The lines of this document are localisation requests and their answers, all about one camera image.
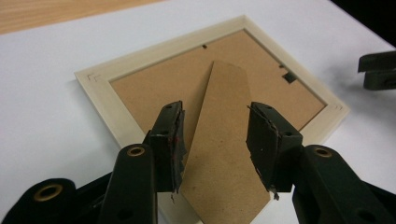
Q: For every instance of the white table mat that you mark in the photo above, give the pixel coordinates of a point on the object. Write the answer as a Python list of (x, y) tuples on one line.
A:
[(46, 109)]

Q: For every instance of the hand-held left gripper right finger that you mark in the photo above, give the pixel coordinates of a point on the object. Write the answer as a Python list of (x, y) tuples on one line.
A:
[(274, 146)]

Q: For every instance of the wooden picture frame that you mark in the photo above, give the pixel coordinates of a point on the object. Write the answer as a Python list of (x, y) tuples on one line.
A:
[(174, 77)]

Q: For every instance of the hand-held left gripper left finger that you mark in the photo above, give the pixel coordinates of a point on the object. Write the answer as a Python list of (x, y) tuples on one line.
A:
[(165, 146)]

